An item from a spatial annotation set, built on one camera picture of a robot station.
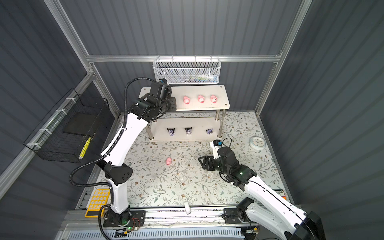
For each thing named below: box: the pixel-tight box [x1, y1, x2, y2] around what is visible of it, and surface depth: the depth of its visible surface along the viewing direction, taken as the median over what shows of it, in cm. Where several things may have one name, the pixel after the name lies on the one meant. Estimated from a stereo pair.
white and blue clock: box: [249, 136, 267, 151], surface depth 101 cm
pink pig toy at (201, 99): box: [197, 94, 206, 104], surface depth 79 cm
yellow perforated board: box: [85, 188, 110, 218], surface depth 80 cm
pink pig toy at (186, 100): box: [183, 95, 190, 105], surface depth 79 cm
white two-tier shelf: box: [138, 85, 231, 142], surface depth 98 cm
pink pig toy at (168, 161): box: [166, 157, 172, 166], surface depth 95 cm
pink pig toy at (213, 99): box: [210, 95, 218, 104], surface depth 79 cm
